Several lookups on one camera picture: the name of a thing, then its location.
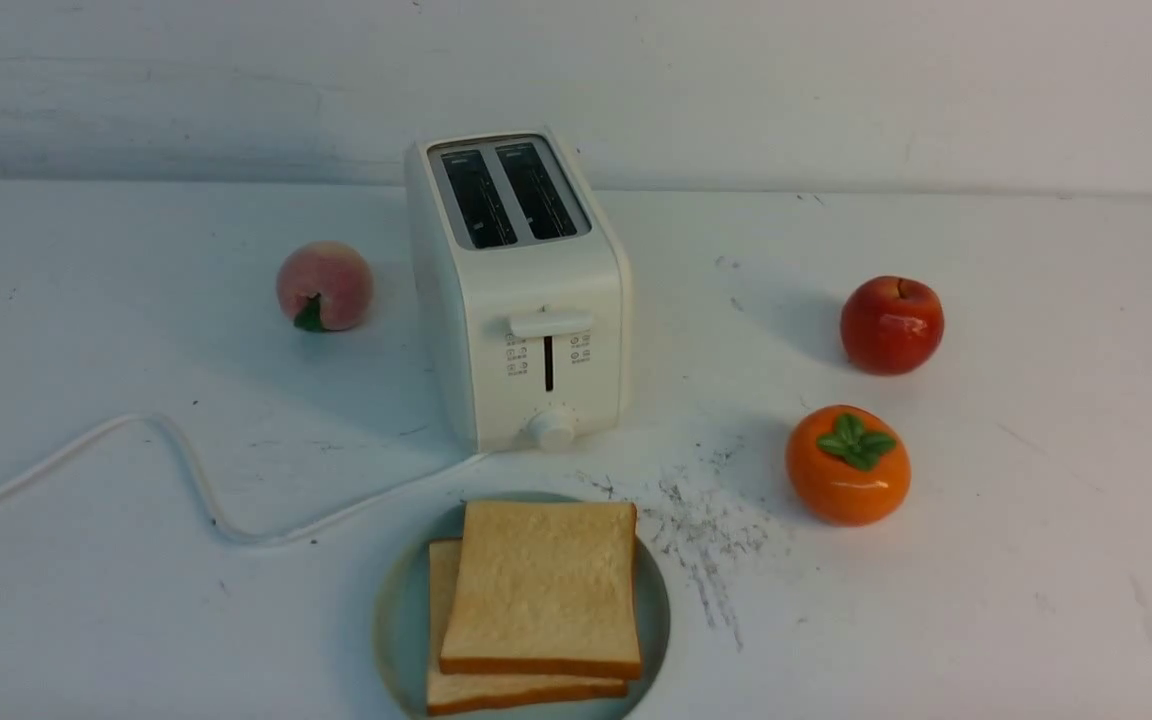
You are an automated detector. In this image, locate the white power cord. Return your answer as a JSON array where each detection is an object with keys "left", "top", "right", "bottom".
[{"left": 0, "top": 411, "right": 488, "bottom": 548}]

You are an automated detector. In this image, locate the orange persimmon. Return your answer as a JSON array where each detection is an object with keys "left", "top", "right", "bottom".
[{"left": 783, "top": 406, "right": 914, "bottom": 526}]

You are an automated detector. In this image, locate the toast slice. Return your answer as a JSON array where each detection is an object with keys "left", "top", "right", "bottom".
[
  {"left": 425, "top": 538, "right": 628, "bottom": 717},
  {"left": 438, "top": 500, "right": 644, "bottom": 682}
]

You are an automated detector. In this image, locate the white two-slot toaster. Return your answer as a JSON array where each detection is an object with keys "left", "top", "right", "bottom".
[{"left": 404, "top": 128, "right": 634, "bottom": 455}]

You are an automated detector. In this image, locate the pink peach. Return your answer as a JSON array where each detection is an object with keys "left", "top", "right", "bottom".
[{"left": 275, "top": 242, "right": 376, "bottom": 333}]

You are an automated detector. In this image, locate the light green plate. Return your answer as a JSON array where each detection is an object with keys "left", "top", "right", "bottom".
[{"left": 372, "top": 493, "right": 673, "bottom": 719}]

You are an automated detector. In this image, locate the red apple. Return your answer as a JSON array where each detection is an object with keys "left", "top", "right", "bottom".
[{"left": 838, "top": 275, "right": 946, "bottom": 376}]

